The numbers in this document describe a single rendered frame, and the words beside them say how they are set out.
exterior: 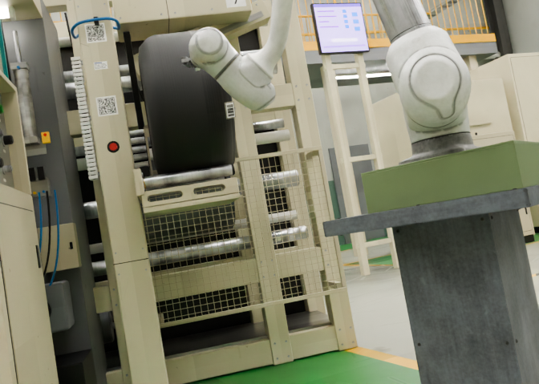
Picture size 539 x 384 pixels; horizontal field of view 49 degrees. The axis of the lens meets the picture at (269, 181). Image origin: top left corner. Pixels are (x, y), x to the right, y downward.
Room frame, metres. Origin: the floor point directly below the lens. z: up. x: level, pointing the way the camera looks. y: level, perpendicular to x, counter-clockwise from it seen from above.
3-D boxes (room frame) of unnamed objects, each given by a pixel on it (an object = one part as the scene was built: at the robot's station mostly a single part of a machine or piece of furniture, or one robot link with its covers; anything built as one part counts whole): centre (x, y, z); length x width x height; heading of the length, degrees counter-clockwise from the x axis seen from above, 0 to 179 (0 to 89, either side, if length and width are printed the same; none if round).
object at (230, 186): (2.23, 0.30, 0.84); 0.36 x 0.09 x 0.06; 101
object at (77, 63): (2.25, 0.65, 1.19); 0.05 x 0.04 x 0.48; 11
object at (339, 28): (6.18, -1.02, 2.60); 0.60 x 0.05 x 0.55; 113
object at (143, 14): (2.69, 0.27, 1.71); 0.61 x 0.25 x 0.15; 101
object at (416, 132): (1.55, -0.46, 0.92); 0.18 x 0.16 x 0.22; 166
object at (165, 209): (2.37, 0.33, 0.80); 0.37 x 0.36 x 0.02; 11
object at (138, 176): (2.33, 0.50, 0.90); 0.40 x 0.03 x 0.10; 11
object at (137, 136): (2.70, 0.62, 1.05); 0.20 x 0.15 x 0.30; 101
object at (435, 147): (1.57, -0.48, 0.78); 0.22 x 0.18 x 0.06; 137
